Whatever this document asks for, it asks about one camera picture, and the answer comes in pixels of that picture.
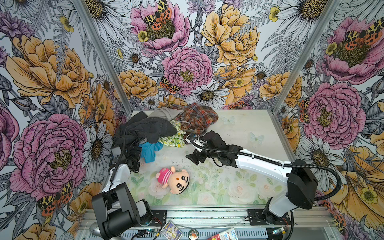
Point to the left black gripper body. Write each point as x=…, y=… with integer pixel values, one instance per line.
x=134, y=155

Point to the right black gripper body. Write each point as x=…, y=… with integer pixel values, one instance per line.
x=206, y=152

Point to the teal blue cloth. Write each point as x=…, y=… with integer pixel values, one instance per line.
x=148, y=151

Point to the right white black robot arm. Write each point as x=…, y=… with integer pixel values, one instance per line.
x=296, y=176

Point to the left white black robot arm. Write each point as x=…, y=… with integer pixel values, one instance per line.
x=114, y=207

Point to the dark grey black cloth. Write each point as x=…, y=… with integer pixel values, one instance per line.
x=141, y=127

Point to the red plaid cloth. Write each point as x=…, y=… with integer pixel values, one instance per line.
x=195, y=118

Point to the green yellow floral cloth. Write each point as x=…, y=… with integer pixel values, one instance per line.
x=177, y=140

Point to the light grey cloth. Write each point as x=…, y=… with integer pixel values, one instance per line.
x=165, y=113

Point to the plush doll pink shirt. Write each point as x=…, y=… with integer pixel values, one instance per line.
x=176, y=181

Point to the silver microphone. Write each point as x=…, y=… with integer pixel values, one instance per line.
x=94, y=230

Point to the colourful card pack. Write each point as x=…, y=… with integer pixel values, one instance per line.
x=171, y=232

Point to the red white snack packet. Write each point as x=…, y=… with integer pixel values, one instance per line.
x=229, y=234

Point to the small round badge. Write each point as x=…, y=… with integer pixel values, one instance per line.
x=193, y=234

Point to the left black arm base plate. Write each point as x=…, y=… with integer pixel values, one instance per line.
x=156, y=218

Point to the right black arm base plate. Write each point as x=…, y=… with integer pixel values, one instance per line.
x=256, y=217

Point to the left aluminium frame post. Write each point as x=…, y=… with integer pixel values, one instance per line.
x=92, y=30

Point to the aluminium frame post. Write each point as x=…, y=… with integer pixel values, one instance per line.
x=92, y=30
x=320, y=26

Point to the right aluminium frame post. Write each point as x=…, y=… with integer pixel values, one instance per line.
x=320, y=26

